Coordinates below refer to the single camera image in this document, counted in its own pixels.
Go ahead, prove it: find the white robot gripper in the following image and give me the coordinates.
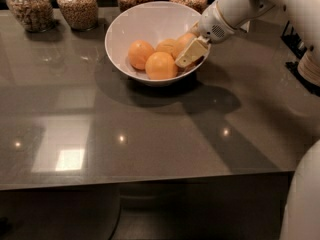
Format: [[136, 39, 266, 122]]
[[175, 1, 235, 68]]

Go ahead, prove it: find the orange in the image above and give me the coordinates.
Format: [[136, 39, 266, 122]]
[[156, 38, 176, 54], [172, 33, 195, 59], [128, 40, 155, 70], [145, 52, 178, 80]]

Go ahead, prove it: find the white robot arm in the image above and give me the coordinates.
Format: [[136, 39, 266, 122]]
[[176, 0, 320, 240]]

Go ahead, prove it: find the white ceramic bowl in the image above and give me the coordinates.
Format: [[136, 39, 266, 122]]
[[105, 1, 209, 87]]

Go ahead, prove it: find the leftmost glass jar of cereal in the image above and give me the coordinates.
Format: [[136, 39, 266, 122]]
[[6, 0, 55, 33]]

